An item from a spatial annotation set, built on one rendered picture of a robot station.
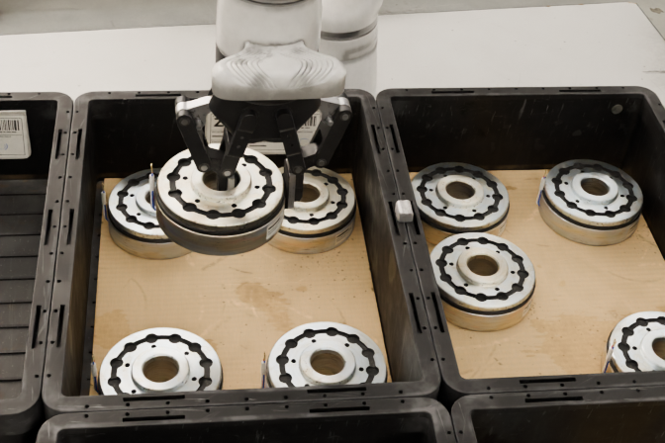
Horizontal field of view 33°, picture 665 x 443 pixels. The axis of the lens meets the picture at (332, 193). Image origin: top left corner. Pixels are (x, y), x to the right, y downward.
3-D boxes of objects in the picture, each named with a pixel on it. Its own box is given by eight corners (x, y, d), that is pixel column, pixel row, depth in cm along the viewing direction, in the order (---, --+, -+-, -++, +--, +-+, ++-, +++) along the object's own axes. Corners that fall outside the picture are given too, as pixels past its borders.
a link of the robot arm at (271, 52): (213, 104, 74) (214, 25, 70) (201, 14, 82) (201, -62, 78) (346, 100, 75) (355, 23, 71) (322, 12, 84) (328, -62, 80)
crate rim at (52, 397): (76, 110, 111) (74, 90, 110) (370, 106, 115) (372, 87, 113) (42, 433, 81) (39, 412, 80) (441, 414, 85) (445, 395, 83)
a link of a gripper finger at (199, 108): (226, 76, 83) (238, 98, 85) (170, 100, 84) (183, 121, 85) (229, 95, 81) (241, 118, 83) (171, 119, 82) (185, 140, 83)
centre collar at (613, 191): (566, 173, 116) (567, 169, 116) (613, 176, 116) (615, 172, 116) (573, 205, 112) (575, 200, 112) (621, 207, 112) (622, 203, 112)
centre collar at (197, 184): (187, 165, 90) (187, 159, 89) (247, 162, 91) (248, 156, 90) (192, 206, 86) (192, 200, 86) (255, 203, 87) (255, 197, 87)
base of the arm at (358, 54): (299, 111, 146) (295, 0, 134) (367, 103, 147) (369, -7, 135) (310, 156, 139) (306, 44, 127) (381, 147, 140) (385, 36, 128)
